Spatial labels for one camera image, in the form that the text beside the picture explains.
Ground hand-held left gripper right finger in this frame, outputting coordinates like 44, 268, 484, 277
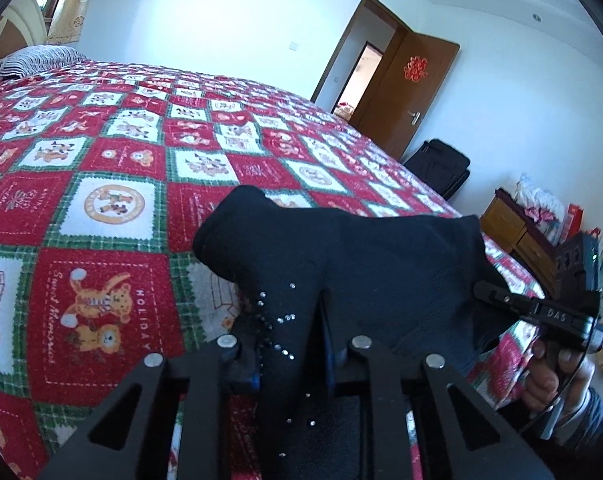
324, 329, 557, 480

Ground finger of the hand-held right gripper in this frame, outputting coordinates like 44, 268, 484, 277
473, 281, 533, 317

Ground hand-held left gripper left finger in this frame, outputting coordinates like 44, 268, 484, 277
36, 335, 262, 480

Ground black pants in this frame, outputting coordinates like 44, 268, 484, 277
192, 185, 508, 480

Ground person's right forearm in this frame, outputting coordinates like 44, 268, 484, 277
551, 360, 603, 447

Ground person's right hand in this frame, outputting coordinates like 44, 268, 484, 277
524, 339, 596, 413

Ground wooden bedside cabinet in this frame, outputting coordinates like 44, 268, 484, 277
479, 188, 563, 297

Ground pile of colourful bags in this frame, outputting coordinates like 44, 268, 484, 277
513, 172, 603, 263

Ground black suitcase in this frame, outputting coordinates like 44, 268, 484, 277
403, 138, 471, 201

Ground brown wooden door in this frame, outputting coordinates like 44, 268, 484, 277
349, 26, 461, 162

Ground red checked printed blanket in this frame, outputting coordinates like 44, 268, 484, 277
0, 59, 547, 480

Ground red door decoration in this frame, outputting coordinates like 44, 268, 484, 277
402, 57, 429, 82

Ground striped pillow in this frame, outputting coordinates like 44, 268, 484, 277
0, 45, 90, 80

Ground arched bed headboard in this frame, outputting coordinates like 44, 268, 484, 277
0, 0, 51, 69

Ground thin black cable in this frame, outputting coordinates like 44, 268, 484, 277
519, 310, 601, 433

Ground brown door frame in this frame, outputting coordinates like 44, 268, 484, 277
310, 0, 408, 112

